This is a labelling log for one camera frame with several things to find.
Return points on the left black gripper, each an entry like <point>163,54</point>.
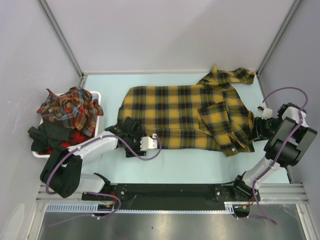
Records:
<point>137,150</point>

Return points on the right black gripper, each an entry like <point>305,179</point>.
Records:
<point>260,134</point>

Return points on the yellow plaid shirt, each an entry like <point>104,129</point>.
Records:
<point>209,115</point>

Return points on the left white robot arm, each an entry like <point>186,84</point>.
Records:
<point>63,173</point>

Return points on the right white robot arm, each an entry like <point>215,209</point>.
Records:
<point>289,137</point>

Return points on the red black plaid shirt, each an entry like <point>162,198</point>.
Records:
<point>76,138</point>

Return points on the white laundry basket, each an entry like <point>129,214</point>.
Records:
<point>67,119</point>

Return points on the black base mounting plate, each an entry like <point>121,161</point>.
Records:
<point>178,197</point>

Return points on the red blue plaid shirt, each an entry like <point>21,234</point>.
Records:
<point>74,109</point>

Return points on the dark striped shirt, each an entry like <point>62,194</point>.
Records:
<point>48,134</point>

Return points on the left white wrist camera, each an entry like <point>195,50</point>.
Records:
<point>149,142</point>

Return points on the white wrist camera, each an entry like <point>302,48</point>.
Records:
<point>266,113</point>
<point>149,142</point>

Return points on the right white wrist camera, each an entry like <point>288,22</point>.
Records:
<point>266,113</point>

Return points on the aluminium front rail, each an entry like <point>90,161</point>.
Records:
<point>270,193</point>

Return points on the right aluminium frame post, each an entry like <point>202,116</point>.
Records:
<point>279,34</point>

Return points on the aluminium frame post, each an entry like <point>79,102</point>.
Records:
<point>279,34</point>
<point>52,21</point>

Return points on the left aluminium frame post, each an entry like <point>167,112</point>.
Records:
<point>52,21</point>

